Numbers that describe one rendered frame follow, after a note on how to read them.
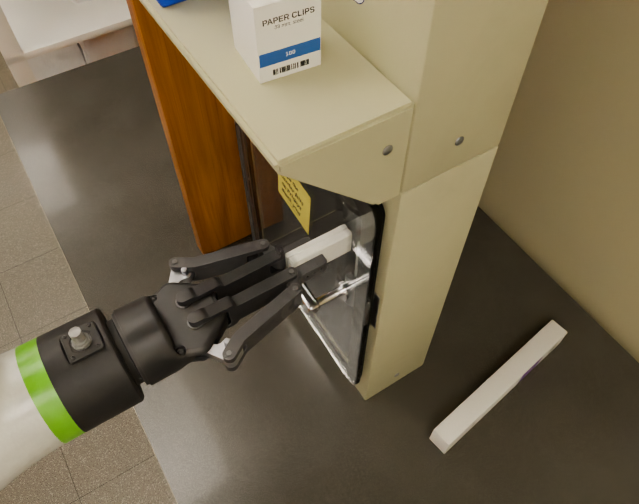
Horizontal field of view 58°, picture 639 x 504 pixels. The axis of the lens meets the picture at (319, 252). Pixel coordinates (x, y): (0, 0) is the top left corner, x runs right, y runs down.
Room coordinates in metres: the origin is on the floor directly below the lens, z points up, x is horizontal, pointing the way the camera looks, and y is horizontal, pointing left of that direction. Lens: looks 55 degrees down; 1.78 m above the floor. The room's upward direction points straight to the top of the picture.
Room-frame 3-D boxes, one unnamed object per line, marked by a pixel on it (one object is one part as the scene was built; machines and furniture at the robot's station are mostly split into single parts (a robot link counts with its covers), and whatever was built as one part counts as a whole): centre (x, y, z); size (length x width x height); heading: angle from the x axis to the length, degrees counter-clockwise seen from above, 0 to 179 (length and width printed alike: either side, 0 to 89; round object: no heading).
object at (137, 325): (0.25, 0.13, 1.31); 0.09 x 0.08 x 0.07; 122
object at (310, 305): (0.38, 0.01, 1.20); 0.10 x 0.05 x 0.03; 31
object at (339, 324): (0.45, 0.02, 1.19); 0.30 x 0.01 x 0.40; 31
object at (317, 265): (0.30, 0.01, 1.31); 0.05 x 0.03 x 0.01; 122
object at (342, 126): (0.43, 0.06, 1.46); 0.32 x 0.12 x 0.10; 32
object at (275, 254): (0.30, 0.08, 1.31); 0.11 x 0.01 x 0.04; 124
